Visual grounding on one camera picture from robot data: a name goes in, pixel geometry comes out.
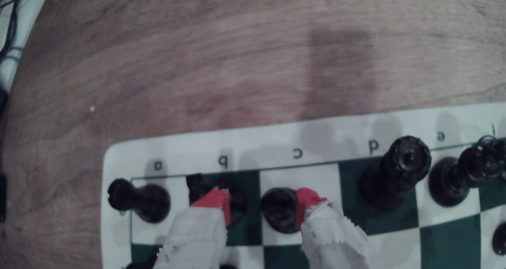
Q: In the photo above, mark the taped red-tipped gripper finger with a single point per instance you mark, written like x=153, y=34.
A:
x=197, y=237
x=332, y=241

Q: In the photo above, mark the black bishop chess piece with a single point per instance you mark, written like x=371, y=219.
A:
x=278, y=211

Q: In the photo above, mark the black pawn chess piece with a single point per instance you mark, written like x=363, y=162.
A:
x=499, y=239
x=228, y=266
x=138, y=266

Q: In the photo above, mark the black knight chess piece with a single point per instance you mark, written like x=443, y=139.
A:
x=238, y=205

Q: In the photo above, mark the black rook chess piece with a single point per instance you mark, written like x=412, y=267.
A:
x=142, y=201

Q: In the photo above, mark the black queen chess piece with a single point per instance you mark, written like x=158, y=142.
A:
x=395, y=174

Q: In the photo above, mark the green and white chess mat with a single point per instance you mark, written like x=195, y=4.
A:
x=324, y=142

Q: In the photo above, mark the black king chess piece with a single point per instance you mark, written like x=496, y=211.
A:
x=460, y=176

